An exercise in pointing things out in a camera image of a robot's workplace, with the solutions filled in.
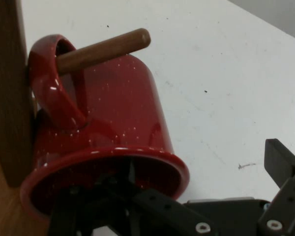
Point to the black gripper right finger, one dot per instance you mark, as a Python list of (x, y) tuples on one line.
[(290, 196)]

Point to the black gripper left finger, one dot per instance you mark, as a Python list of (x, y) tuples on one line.
[(157, 211)]

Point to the red speckled mug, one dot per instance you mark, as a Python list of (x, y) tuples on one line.
[(118, 98)]

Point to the brown wooden mug tree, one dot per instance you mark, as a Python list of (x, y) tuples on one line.
[(7, 73)]

